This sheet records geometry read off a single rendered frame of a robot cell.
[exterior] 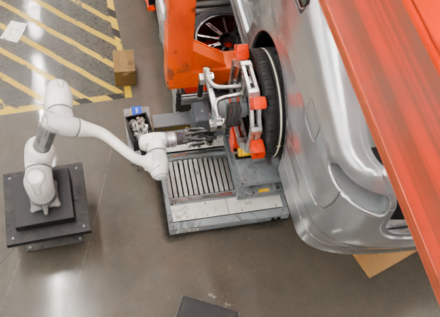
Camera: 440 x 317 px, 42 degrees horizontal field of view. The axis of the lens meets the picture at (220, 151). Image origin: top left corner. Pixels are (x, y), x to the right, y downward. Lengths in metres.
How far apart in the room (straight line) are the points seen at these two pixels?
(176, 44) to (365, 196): 1.58
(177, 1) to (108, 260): 1.71
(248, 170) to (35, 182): 1.41
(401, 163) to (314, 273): 3.22
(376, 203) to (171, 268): 1.67
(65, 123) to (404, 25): 2.32
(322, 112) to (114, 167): 2.01
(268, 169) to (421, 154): 3.22
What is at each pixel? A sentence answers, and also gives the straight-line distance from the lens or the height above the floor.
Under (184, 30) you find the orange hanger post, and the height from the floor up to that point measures 1.08.
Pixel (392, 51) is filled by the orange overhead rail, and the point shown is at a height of 3.00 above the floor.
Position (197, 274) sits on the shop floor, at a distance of 3.83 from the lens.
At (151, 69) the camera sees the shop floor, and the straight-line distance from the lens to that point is 4.70.
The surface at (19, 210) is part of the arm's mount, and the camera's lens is 3.71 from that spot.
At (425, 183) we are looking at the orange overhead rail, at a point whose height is 3.00.
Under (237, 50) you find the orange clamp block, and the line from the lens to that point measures 3.38.
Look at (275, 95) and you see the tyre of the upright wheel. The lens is 3.17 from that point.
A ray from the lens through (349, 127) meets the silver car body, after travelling 2.47.
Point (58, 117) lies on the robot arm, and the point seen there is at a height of 1.16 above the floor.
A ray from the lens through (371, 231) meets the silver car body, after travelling 2.74.
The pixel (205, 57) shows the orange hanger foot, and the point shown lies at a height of 0.79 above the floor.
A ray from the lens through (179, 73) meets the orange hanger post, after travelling 3.78.
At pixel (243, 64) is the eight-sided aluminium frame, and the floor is 1.12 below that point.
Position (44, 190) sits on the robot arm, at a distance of 3.49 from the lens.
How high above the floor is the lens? 3.59
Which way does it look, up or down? 57 degrees down
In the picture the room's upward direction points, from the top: 9 degrees clockwise
